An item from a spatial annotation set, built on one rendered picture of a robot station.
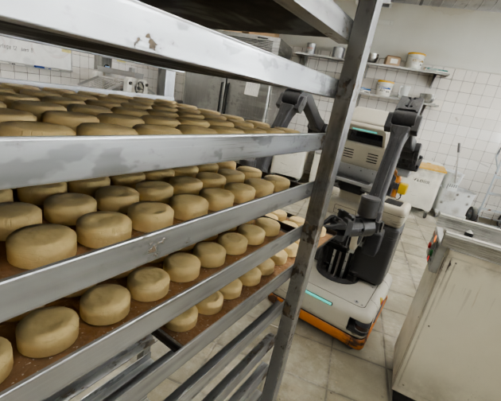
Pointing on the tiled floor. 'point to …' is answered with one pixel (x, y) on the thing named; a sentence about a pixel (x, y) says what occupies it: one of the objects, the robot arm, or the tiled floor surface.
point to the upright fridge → (215, 103)
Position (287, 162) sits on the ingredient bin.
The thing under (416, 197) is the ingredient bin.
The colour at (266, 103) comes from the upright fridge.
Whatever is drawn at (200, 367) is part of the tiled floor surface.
